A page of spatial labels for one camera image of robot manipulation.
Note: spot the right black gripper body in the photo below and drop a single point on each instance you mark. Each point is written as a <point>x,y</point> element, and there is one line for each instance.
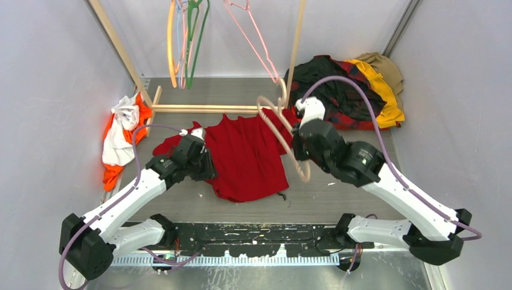
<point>326,164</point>

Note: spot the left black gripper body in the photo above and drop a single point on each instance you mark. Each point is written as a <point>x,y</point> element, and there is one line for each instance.
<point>191,165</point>

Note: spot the beige plastic hanger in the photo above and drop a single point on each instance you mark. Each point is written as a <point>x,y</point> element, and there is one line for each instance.
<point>302,167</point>

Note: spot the red skirt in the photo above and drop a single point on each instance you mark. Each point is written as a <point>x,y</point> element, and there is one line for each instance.
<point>247,157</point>

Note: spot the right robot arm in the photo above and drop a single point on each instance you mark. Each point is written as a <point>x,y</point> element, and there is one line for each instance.
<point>429,230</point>

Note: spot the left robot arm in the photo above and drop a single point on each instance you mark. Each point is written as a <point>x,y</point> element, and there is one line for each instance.
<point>91,242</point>

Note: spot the orange hanger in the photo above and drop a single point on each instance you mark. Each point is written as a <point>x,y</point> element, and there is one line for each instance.
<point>169,44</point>

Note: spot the green hanger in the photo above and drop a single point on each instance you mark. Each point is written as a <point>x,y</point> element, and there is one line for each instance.
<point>196,17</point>

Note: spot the light blue hanger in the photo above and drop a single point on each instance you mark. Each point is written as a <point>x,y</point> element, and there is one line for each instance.
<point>180,39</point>

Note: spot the dark plaid garment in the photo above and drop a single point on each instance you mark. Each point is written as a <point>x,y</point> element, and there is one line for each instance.
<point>345,108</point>

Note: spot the wooden clothes rack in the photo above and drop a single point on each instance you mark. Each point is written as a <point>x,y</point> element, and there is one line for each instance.
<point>153,104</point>

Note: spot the orange and white garment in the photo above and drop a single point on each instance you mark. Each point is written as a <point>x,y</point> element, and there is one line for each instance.
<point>127,115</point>

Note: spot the yellow garment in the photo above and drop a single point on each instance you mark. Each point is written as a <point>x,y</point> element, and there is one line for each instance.
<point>390,115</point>

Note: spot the tan garment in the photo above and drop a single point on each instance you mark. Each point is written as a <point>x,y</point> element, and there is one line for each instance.
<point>389,71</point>

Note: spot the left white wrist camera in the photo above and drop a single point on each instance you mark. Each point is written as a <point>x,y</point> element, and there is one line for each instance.
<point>192,137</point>

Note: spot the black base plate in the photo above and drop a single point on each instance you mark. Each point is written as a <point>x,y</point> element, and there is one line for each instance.
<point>253,240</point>

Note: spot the pink wire hanger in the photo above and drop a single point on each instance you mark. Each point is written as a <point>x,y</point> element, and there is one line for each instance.
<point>255,40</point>

